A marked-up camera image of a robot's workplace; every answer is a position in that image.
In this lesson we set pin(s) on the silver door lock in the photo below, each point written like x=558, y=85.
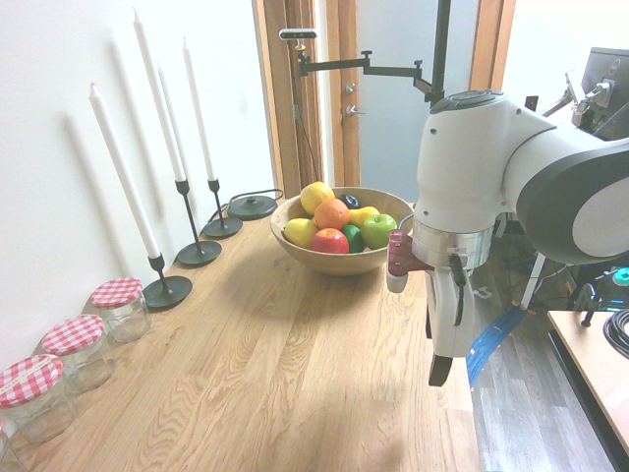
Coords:
x=350, y=88

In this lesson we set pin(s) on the wooden fruit bowl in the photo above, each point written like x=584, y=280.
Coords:
x=339, y=260

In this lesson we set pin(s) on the yellow pear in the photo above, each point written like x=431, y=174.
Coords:
x=362, y=215

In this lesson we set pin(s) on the black table clamp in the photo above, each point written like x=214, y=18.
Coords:
x=588, y=302

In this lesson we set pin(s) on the black wall switch plate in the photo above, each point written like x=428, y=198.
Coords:
x=531, y=102

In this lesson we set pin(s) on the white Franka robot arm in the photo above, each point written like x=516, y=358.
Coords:
x=467, y=162

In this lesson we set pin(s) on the green lime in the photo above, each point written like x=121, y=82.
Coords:
x=354, y=238

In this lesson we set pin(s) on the white floor tape marker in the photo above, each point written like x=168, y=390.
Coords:
x=482, y=292

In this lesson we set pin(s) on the white taper candle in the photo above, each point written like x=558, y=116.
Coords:
x=197, y=108
x=157, y=93
x=123, y=172

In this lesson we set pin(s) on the black vertical stand pole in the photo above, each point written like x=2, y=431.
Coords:
x=441, y=44

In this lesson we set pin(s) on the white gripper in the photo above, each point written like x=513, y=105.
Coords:
x=444, y=314

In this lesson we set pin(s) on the orange fruit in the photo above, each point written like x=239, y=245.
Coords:
x=332, y=213

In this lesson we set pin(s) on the maroon white wrist camera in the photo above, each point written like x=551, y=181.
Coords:
x=399, y=255

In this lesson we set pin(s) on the black computer monitor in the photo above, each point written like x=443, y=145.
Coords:
x=604, y=64

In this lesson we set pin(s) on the black candle holder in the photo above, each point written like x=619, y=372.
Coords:
x=197, y=253
x=222, y=227
x=167, y=292

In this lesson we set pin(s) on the green apple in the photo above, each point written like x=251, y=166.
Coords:
x=379, y=230

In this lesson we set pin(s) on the light wood side table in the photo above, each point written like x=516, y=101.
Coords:
x=594, y=359

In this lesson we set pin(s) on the glass jar red checkered lid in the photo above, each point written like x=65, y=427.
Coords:
x=78, y=346
x=32, y=393
x=7, y=452
x=120, y=307

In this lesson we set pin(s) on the black round kettle base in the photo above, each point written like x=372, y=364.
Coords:
x=252, y=206

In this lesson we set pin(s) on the yellow lemon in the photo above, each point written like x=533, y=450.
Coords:
x=300, y=232

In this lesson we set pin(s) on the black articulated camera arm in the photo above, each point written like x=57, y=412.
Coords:
x=388, y=70

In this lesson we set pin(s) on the dark purple plum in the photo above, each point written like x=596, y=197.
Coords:
x=350, y=200

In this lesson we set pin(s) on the black device with light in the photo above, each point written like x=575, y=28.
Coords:
x=618, y=282

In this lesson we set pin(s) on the grey stereo camera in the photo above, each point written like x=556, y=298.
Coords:
x=298, y=34

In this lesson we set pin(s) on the red apple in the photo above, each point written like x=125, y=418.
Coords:
x=329, y=242

